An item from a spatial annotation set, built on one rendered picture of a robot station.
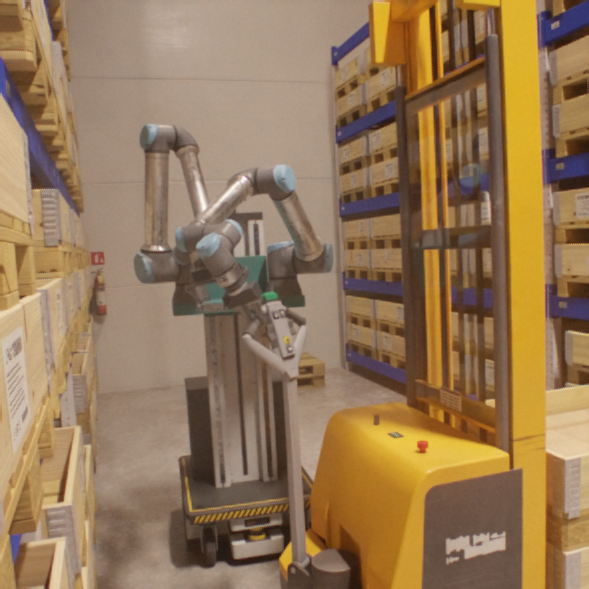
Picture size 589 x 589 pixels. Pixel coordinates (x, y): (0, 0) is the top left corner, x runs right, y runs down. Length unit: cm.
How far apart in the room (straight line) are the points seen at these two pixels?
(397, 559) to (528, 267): 102
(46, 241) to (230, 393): 138
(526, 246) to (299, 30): 659
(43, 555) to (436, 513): 115
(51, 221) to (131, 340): 517
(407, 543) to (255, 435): 163
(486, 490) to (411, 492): 26
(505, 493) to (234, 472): 177
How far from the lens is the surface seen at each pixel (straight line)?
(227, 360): 340
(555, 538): 246
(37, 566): 161
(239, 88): 802
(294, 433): 233
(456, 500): 210
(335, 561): 245
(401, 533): 207
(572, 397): 335
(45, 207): 257
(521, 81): 221
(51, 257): 257
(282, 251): 315
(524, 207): 215
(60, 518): 180
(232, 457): 353
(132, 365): 769
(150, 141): 297
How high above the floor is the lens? 159
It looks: 5 degrees down
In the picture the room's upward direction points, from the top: 3 degrees counter-clockwise
